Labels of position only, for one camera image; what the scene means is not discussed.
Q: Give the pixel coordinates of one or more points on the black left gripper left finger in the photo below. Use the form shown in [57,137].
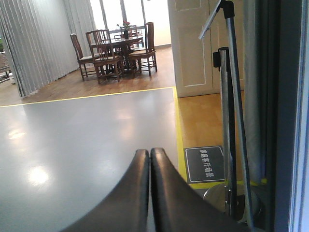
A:
[125,208]

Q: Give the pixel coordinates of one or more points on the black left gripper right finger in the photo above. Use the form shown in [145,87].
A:
[177,207]

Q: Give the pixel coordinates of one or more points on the grey fridge door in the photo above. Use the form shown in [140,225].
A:
[276,58]

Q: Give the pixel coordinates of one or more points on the dark floor sign sticker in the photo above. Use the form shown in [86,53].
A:
[204,164]

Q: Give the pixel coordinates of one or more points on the wooden chair front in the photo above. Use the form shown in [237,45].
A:
[113,69]

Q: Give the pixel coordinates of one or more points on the wooden chair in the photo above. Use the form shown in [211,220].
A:
[113,69]
[145,59]
[81,59]

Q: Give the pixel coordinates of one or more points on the wooden chair left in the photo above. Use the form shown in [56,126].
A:
[81,59]

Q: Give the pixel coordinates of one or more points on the wooden chair right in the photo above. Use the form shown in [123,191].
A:
[145,59]

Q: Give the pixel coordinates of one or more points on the wooden dining table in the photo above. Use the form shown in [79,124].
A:
[124,47]

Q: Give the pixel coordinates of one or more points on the flower vase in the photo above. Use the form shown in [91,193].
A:
[125,28]

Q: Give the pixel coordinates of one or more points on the grey folding curtain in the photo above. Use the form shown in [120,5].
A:
[37,39]

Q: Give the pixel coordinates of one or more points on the silver sign stand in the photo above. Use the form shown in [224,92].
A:
[227,7]

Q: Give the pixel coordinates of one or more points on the chrome barrier post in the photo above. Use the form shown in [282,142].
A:
[224,196]

